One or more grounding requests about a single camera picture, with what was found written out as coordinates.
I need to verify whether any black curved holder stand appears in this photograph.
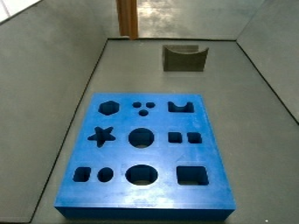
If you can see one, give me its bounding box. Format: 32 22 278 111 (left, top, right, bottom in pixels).
163 45 210 72

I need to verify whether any blue shape sorting board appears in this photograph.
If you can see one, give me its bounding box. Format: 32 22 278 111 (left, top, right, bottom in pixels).
53 93 236 221

